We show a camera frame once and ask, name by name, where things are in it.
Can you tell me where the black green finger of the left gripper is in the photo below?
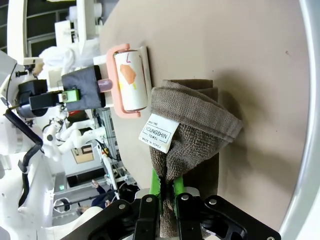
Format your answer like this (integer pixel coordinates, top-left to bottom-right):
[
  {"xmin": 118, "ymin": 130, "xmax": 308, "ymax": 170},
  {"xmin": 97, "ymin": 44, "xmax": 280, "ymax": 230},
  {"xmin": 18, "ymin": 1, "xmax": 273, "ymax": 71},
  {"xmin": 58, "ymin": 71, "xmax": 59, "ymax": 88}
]
[{"xmin": 28, "ymin": 89, "xmax": 81, "ymax": 110}]

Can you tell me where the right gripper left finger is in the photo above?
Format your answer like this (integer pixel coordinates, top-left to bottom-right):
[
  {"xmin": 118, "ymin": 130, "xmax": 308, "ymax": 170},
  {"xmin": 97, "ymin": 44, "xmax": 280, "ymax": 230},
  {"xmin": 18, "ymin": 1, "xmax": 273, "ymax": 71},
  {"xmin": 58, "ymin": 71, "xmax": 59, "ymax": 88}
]
[{"xmin": 59, "ymin": 168, "xmax": 161, "ymax": 240}]

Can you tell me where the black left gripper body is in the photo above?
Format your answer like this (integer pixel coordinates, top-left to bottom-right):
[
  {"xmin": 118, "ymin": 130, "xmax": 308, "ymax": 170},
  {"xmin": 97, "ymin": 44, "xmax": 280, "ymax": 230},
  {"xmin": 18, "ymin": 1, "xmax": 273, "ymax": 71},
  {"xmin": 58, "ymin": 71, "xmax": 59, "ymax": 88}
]
[{"xmin": 17, "ymin": 79, "xmax": 50, "ymax": 119}]

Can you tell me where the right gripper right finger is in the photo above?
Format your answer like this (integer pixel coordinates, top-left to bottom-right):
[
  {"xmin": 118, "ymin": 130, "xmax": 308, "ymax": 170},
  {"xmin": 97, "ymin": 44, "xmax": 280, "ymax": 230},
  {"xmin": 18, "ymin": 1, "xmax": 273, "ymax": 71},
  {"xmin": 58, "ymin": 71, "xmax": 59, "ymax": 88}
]
[{"xmin": 172, "ymin": 176, "xmax": 281, "ymax": 240}]

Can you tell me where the brown towel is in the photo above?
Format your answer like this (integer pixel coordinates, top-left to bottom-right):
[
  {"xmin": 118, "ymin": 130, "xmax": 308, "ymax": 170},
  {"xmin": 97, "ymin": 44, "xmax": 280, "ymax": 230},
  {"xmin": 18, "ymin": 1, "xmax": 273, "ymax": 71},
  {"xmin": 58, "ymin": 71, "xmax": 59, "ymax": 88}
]
[{"xmin": 148, "ymin": 78, "xmax": 245, "ymax": 240}]

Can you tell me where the bystander in dark blue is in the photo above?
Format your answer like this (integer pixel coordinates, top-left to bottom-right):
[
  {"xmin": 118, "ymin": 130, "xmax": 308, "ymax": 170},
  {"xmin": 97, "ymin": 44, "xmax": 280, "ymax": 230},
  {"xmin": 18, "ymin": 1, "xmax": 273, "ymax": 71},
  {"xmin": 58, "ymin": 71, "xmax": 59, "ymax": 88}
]
[{"xmin": 91, "ymin": 178, "xmax": 118, "ymax": 210}]

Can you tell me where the white folded roller stand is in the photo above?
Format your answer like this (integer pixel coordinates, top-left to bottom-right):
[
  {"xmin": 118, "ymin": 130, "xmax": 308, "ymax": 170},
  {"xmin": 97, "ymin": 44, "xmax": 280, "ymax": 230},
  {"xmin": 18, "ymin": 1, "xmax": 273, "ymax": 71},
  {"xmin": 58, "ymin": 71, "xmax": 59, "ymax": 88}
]
[{"xmin": 92, "ymin": 45, "xmax": 154, "ymax": 109}]

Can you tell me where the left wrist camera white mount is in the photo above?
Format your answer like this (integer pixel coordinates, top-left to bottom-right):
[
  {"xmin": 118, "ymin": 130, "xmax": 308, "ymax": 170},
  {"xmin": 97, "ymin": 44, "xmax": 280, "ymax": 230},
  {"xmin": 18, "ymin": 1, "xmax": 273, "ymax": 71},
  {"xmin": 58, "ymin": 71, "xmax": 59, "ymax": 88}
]
[{"xmin": 14, "ymin": 56, "xmax": 45, "ymax": 79}]

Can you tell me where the thick black cable hose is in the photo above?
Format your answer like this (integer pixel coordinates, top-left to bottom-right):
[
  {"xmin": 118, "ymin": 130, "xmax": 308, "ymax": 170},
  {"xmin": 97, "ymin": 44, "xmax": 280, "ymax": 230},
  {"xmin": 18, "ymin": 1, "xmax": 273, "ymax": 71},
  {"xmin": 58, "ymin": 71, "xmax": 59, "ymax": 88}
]
[{"xmin": 3, "ymin": 109, "xmax": 45, "ymax": 210}]

